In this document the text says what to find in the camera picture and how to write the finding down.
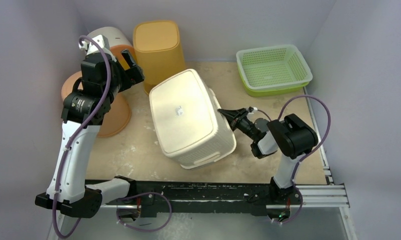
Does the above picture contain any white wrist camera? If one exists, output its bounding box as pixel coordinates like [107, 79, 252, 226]
[78, 34, 113, 56]
[246, 106, 258, 114]

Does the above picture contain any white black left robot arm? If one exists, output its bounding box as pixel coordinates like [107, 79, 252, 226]
[35, 49, 144, 218]

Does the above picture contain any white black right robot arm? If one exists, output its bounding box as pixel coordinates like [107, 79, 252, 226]
[218, 108, 318, 204]

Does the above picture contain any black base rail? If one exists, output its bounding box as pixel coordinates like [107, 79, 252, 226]
[104, 178, 302, 220]

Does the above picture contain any cream perforated laundry basket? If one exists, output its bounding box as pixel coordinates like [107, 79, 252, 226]
[149, 68, 237, 170]

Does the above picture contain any yellow orange slatted bin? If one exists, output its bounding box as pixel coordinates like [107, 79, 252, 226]
[132, 20, 186, 95]

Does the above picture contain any green perforated plastic basket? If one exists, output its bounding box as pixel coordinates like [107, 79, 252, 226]
[236, 44, 313, 97]

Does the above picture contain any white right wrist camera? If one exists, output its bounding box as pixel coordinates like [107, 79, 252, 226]
[246, 106, 258, 114]

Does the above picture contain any peach plastic bucket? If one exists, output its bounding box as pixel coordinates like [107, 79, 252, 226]
[61, 71, 132, 138]

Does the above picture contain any round drawer cabinet white orange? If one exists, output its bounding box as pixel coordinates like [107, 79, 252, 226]
[88, 26, 137, 70]

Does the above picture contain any aluminium extrusion frame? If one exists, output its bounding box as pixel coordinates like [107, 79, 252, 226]
[48, 87, 357, 240]

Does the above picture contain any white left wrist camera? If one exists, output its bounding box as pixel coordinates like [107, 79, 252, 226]
[78, 34, 113, 56]

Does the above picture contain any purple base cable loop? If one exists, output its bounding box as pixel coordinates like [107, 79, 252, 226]
[115, 191, 173, 233]

